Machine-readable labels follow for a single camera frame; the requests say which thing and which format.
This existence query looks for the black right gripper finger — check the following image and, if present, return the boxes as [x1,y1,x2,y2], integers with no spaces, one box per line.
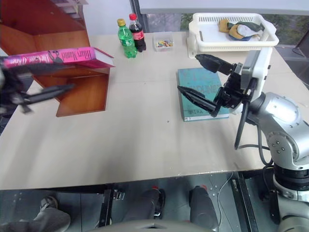
[177,85,225,118]
[195,54,237,75]

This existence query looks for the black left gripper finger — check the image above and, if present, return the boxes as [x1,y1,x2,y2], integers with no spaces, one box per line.
[17,83,75,115]
[7,63,67,74]

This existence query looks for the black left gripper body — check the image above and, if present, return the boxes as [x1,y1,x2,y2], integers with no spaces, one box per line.
[0,69,29,113]

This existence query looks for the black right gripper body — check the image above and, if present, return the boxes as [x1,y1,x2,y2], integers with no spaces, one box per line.
[218,62,257,110]

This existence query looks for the pink hardcover book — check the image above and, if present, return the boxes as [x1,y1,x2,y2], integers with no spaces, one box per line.
[2,47,116,71]

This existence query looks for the teal hardcover book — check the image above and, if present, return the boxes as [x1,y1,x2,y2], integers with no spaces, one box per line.
[177,67,230,122]

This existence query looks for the red-brown wooden bookshelf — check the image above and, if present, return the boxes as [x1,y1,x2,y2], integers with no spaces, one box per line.
[0,0,109,118]

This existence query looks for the white plastic basket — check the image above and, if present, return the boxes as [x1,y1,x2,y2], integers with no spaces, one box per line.
[187,12,280,59]

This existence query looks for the small yellow cloth piece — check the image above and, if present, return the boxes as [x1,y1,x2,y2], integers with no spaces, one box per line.
[219,19,230,33]

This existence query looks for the white and yellow cloth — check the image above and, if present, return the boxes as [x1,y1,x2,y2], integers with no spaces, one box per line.
[228,24,261,41]

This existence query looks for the clear box of coloured pins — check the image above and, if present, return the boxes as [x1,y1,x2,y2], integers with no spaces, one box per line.
[152,32,175,52]

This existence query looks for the dark green cloth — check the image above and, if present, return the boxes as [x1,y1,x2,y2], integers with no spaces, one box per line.
[228,21,265,33]

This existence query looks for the white board panel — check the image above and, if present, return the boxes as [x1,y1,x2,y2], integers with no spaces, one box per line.
[140,0,309,15]

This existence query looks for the dark cola bottle red cap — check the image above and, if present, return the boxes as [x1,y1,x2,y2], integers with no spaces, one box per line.
[128,13,147,53]

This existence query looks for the green plastic soda bottle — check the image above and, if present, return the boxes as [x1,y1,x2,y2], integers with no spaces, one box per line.
[117,18,139,59]

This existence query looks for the dark rounded robot foot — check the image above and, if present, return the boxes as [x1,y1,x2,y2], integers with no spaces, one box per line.
[189,185,216,226]

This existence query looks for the person's grey shoe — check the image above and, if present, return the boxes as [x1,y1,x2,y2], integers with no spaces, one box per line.
[39,196,59,213]

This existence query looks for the black table leg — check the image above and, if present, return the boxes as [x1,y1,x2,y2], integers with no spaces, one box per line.
[98,189,113,228]

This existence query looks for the person's grey trouser leg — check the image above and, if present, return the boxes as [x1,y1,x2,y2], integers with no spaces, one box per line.
[0,207,71,232]

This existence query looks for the grey robot torso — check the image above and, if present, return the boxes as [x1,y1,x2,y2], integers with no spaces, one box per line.
[88,218,219,232]

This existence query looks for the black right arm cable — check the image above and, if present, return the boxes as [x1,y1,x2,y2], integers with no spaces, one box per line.
[233,100,276,170]

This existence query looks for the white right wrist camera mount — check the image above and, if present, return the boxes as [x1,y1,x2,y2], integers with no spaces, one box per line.
[228,46,274,115]

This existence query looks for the thin white cable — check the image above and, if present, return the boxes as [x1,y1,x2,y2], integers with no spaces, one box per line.
[216,172,235,219]

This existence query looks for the black floor rail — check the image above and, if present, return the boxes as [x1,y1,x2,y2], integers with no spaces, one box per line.
[230,171,259,232]

